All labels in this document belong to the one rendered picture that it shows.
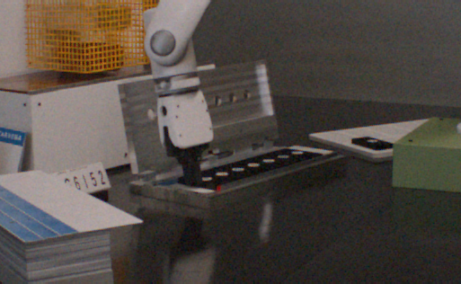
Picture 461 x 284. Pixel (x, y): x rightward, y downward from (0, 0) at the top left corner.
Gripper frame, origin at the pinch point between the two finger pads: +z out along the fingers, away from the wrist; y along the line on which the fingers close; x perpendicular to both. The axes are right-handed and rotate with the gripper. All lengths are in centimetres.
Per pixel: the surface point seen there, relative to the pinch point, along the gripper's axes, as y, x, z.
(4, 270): -56, -12, 5
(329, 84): 214, 119, -7
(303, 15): 211, 123, -36
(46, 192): -39.2, -4.8, -3.6
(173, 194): -3.9, 1.8, 3.1
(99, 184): -9.5, 15.7, -0.6
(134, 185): -4.0, 11.9, 0.8
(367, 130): 72, 8, 2
